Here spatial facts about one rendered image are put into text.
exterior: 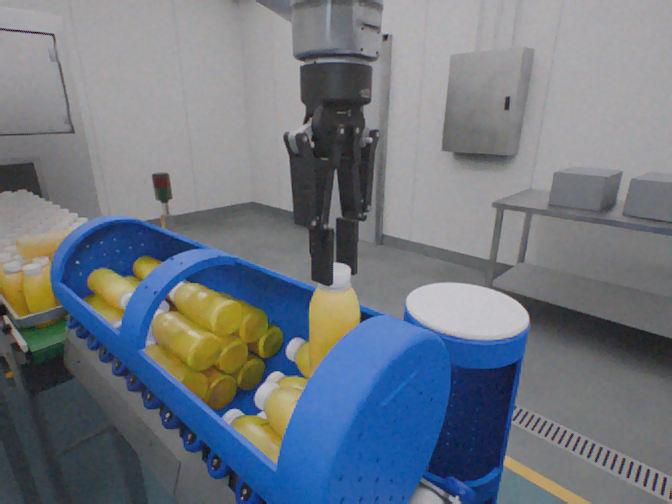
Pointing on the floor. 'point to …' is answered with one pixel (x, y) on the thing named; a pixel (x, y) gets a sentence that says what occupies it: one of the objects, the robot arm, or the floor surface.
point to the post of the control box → (16, 454)
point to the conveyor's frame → (37, 382)
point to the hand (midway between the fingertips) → (334, 251)
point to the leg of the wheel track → (129, 469)
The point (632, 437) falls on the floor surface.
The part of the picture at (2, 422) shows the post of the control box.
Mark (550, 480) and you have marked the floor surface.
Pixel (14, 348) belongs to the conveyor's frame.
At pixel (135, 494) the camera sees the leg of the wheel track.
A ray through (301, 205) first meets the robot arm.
